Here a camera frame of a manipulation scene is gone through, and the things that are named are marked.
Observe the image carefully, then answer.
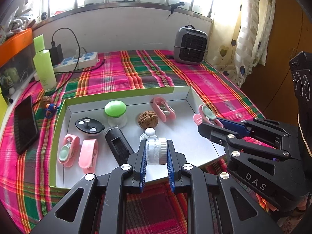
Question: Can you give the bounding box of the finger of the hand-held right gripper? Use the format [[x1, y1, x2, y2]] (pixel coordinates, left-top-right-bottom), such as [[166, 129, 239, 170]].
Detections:
[[216, 117, 299, 149], [198, 123, 308, 203]]

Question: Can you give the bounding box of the small white knob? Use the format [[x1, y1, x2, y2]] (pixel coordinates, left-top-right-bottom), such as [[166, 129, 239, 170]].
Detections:
[[139, 128, 156, 142]]

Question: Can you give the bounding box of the black white mushroom holder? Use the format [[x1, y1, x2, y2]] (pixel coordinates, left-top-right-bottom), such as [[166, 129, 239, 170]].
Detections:
[[75, 117, 105, 137]]

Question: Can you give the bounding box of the small clear jar white lid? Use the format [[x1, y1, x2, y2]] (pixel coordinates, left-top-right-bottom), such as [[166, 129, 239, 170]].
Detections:
[[146, 136, 168, 165]]

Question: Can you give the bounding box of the light green plastic bottle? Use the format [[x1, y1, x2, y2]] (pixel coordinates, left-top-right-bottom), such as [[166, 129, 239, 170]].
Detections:
[[33, 35, 57, 92]]

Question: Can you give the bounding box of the grey space heater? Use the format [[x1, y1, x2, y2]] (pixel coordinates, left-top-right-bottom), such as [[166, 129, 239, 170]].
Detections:
[[174, 25, 209, 65]]

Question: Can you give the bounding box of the pile of bags and papers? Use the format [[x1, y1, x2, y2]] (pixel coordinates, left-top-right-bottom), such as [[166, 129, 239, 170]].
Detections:
[[0, 5, 35, 39]]

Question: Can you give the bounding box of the black power cable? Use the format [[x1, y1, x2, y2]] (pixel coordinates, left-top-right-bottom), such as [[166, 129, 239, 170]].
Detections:
[[52, 27, 106, 72]]

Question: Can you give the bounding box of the large brown walnut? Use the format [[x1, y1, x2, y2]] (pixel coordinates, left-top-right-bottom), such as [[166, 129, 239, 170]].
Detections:
[[138, 110, 159, 128]]

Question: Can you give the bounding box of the yellow green cardboard box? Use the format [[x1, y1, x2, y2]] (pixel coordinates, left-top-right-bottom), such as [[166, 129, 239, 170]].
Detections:
[[0, 94, 6, 122]]

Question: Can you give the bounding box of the black charger adapter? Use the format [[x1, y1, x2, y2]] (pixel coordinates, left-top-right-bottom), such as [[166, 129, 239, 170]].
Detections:
[[49, 44, 64, 66]]

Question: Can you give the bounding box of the brown wooden cabinet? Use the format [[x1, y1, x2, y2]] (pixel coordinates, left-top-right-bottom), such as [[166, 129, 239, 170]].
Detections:
[[240, 0, 312, 132]]

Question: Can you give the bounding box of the clear bin with orange lid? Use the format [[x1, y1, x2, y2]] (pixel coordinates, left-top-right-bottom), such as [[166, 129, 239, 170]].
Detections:
[[0, 28, 35, 95]]

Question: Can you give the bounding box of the black smartphone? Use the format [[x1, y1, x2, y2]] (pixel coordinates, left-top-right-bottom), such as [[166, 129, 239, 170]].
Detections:
[[13, 95, 39, 155]]

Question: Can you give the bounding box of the green white mushroom holder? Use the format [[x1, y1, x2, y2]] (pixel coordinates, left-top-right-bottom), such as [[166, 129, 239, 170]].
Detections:
[[104, 101, 128, 128]]

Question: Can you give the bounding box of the small brown walnut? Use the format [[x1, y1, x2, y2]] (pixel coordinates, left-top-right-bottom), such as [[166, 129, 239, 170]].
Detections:
[[40, 96, 52, 109]]

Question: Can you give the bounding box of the black rectangular device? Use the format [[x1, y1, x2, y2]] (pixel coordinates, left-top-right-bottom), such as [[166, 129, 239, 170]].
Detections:
[[104, 125, 135, 165]]

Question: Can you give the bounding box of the heart print curtain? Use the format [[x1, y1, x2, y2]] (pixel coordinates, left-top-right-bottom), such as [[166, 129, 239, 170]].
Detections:
[[211, 0, 277, 87]]

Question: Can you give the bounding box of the black clip on windowsill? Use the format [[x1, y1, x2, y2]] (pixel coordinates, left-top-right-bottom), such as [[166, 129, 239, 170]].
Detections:
[[167, 2, 186, 20]]

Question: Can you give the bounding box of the white power strip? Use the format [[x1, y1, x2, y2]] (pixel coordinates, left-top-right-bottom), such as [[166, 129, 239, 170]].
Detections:
[[52, 51, 99, 74]]

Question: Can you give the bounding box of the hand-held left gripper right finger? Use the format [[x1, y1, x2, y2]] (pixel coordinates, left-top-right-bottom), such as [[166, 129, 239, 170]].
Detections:
[[166, 139, 283, 234]]

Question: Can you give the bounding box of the pink clip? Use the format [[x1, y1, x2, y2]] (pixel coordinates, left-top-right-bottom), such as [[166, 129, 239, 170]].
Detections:
[[152, 97, 176, 122], [58, 134, 80, 168], [78, 139, 98, 172], [193, 104, 223, 127]]

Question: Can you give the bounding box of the small blue toy figure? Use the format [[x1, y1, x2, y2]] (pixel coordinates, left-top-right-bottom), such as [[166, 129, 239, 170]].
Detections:
[[44, 103, 60, 118]]

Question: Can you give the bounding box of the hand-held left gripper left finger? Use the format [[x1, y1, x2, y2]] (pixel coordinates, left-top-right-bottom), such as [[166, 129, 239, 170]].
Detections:
[[29, 140, 147, 234]]

